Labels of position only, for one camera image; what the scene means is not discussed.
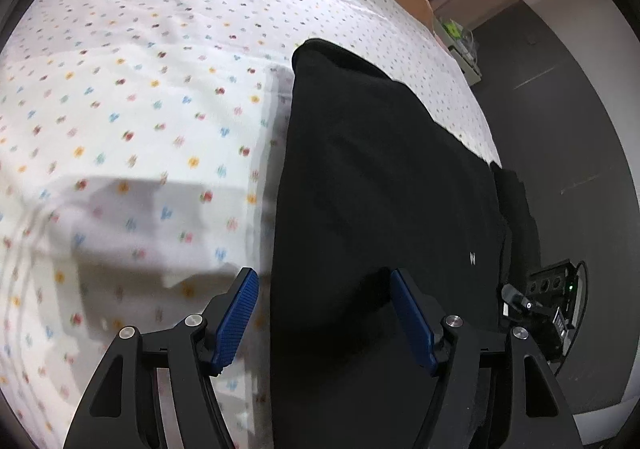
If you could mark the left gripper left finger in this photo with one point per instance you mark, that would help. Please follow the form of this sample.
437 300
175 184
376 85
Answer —
120 407

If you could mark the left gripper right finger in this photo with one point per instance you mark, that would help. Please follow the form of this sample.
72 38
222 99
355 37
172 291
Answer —
493 390

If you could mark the black button-up jacket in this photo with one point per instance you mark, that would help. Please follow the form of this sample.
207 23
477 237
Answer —
371 183

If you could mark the white bedside drawer cabinet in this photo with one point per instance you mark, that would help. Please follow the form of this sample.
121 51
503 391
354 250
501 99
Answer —
461 44

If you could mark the white floral bed sheet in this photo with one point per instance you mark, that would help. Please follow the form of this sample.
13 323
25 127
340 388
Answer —
141 146

